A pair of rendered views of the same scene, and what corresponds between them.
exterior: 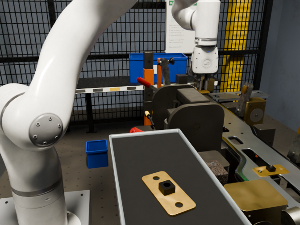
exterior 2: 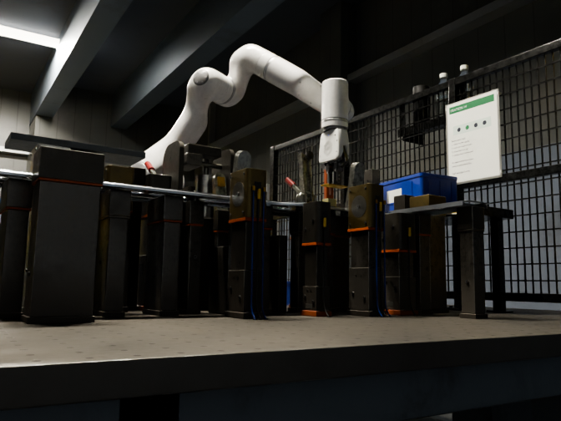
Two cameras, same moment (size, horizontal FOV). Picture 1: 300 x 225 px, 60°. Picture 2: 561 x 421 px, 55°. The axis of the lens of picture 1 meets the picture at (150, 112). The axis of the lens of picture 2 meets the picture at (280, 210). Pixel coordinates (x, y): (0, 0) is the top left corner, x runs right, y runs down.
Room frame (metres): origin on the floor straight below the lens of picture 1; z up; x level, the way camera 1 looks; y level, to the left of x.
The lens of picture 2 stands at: (0.28, -1.68, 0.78)
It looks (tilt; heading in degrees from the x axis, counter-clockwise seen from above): 8 degrees up; 69
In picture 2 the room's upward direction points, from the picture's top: 1 degrees clockwise
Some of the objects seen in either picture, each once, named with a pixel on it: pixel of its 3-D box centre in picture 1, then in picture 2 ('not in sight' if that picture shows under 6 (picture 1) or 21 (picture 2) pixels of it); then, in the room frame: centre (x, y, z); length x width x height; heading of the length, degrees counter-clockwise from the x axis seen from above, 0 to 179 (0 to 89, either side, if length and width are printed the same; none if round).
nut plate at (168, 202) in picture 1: (166, 188); not in sight; (0.28, -0.02, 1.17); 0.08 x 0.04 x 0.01; 26
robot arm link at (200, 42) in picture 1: (205, 41); (334, 126); (1.02, -0.21, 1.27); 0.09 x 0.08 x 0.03; 102
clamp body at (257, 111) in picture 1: (250, 137); (369, 251); (1.01, -0.44, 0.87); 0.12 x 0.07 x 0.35; 102
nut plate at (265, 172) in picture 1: (270, 168); not in sight; (0.57, -0.31, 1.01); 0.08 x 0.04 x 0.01; 103
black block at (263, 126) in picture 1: (261, 160); (319, 259); (0.87, -0.43, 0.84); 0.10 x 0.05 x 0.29; 102
